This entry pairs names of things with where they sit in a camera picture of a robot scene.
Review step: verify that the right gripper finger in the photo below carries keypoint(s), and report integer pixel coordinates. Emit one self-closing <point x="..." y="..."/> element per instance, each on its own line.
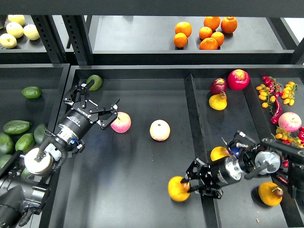
<point x="193" y="171"/>
<point x="211" y="191"/>

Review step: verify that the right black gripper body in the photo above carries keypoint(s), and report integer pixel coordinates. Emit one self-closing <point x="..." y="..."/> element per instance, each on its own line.
<point x="220" y="173"/>

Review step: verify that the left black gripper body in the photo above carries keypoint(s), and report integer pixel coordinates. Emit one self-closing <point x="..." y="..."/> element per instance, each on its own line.
<point x="78" y="121"/>

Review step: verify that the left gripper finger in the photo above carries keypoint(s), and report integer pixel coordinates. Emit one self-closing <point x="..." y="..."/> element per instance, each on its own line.
<point x="104" y="116"/>
<point x="77" y="95"/>

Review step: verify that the yellow pear with brown top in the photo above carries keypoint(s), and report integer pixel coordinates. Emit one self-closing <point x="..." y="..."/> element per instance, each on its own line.
<point x="178" y="191"/>

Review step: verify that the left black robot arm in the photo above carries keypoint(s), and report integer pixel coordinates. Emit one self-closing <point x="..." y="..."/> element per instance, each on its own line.
<point x="24" y="179"/>

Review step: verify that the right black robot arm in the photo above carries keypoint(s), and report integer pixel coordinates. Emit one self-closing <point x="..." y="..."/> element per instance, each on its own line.
<point x="247" y="159"/>

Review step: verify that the green avocado in tray corner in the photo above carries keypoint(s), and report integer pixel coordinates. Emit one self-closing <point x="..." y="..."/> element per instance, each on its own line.
<point x="97" y="82"/>

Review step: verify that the yellow pear left of row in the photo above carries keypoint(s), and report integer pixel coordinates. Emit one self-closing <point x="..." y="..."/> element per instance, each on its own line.
<point x="219" y="152"/>

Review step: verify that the green avocado left tray top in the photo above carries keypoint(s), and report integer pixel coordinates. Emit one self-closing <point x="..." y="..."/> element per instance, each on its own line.
<point x="31" y="92"/>

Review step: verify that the orange yellow pear lower right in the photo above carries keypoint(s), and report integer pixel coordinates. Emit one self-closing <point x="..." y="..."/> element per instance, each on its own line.
<point x="270" y="193"/>

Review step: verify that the green avocado middle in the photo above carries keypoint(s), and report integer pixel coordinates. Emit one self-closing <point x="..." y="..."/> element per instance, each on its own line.
<point x="25" y="142"/>

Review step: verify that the yellow pear near red apples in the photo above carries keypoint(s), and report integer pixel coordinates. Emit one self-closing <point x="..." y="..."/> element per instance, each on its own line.
<point x="218" y="101"/>

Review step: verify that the green avocado left edge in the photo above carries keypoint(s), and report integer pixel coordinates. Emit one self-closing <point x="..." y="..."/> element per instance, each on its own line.
<point x="7" y="145"/>

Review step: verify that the pale yellow pear right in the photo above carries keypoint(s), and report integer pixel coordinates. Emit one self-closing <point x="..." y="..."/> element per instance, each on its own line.
<point x="31" y="32"/>

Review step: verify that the pale yellow pear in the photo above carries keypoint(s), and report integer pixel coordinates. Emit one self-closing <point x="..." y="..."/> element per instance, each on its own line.
<point x="31" y="32"/>
<point x="8" y="41"/>
<point x="20" y="19"/>
<point x="15" y="29"/>

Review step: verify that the green avocado lower left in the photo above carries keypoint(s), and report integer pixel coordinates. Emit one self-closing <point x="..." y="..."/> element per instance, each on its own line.
<point x="4" y="159"/>

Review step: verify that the pale yellow pear front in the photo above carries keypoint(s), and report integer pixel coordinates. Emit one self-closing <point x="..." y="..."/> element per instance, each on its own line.
<point x="8" y="41"/>

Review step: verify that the pale yellow pear middle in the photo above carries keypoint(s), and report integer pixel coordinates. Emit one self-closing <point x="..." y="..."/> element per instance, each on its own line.
<point x="15" y="29"/>

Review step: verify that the pale yellow pear top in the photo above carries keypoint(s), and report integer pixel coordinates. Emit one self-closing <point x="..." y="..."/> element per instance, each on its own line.
<point x="20" y="19"/>

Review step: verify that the pink red apple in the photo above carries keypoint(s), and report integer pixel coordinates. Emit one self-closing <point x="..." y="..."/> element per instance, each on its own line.
<point x="122" y="123"/>

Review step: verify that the black left tray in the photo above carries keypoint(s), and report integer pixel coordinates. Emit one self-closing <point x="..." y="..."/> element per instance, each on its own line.
<point x="51" y="78"/>

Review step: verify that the black tray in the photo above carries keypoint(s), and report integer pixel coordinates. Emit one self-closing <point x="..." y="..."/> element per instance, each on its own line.
<point x="51" y="78"/>
<point x="120" y="180"/>

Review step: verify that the pale pink apple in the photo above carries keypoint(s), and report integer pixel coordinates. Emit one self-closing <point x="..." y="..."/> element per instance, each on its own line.
<point x="160" y="130"/>

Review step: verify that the black centre tray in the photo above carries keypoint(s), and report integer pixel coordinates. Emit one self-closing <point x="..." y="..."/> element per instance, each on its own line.
<point x="120" y="180"/>

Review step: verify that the red chili pepper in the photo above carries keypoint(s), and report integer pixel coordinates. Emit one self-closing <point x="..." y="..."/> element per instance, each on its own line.
<point x="277" y="112"/>

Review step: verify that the mixed cherry tomato bunch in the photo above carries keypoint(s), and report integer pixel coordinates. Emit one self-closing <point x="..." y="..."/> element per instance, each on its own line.
<point x="287" y="138"/>

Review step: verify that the small dark red apple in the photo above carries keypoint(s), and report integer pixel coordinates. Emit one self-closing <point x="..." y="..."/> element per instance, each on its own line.
<point x="217" y="86"/>

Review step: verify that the orange cherry tomato bunch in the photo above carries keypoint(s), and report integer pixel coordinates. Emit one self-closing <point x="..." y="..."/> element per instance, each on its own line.
<point x="266" y="95"/>

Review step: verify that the big red apple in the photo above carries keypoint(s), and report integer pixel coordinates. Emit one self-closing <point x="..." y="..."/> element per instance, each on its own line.
<point x="238" y="79"/>

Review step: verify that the red cherry tomato bunch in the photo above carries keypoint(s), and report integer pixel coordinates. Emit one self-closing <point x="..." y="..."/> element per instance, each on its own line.
<point x="269" y="82"/>

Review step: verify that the yellow cherry tomato bunch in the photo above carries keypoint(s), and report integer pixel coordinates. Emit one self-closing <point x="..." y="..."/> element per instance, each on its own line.
<point x="288" y="95"/>

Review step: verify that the orange fruit lower left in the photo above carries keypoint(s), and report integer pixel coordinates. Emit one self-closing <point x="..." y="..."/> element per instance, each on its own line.
<point x="180" y="40"/>

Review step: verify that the orange fruit far left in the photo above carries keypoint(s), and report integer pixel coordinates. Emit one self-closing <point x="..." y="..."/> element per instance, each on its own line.
<point x="183" y="27"/>

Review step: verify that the orange fruit front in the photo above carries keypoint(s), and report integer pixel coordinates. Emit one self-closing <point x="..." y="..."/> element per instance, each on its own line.
<point x="208" y="44"/>

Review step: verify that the orange fruit centre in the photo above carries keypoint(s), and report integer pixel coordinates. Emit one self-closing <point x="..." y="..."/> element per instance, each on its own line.
<point x="205" y="32"/>

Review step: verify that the orange fruit right lower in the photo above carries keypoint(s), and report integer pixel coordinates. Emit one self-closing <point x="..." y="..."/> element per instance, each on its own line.
<point x="219" y="37"/>

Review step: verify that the dark avocado by tray wall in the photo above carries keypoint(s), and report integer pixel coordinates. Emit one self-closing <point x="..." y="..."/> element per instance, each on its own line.
<point x="39" y="133"/>

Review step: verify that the black metal shelf frame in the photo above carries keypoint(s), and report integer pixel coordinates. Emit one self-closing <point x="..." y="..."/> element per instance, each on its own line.
<point x="247" y="8"/>

